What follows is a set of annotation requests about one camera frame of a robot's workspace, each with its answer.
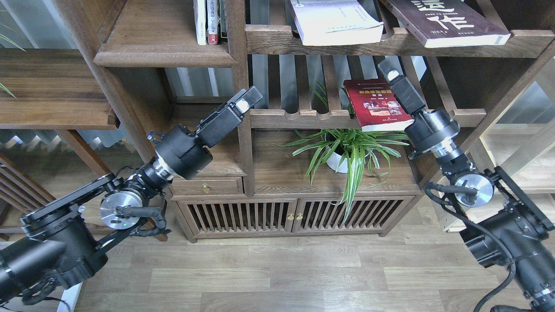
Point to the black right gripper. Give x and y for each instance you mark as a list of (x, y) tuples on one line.
[(431, 131)]

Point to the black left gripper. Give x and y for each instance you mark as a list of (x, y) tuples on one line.
[(182, 152)]

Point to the maroon book white characters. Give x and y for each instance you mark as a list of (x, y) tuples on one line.
[(446, 23)]

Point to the white paperback book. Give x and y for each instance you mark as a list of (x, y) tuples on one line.
[(334, 23)]

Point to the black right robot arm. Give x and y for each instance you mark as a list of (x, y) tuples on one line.
[(513, 237)]

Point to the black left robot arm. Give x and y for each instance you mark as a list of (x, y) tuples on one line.
[(59, 250)]

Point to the light wooden shelf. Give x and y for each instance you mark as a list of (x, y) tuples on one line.
[(520, 173)]

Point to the dark green upright book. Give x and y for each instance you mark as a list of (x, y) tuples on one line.
[(223, 33)]

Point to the green spider plant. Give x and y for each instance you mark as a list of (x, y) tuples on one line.
[(378, 162)]

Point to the small wooden drawer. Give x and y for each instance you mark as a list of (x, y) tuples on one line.
[(212, 185)]

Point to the white plant pot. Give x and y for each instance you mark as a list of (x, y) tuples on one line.
[(345, 155)]

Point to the red white upright book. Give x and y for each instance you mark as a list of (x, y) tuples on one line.
[(213, 20)]

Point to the dark wooden bookshelf cabinet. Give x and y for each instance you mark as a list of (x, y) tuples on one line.
[(254, 187)]

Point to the right slatted cabinet door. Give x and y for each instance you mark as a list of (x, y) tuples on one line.
[(319, 216)]

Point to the white metal leg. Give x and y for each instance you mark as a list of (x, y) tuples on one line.
[(69, 298)]

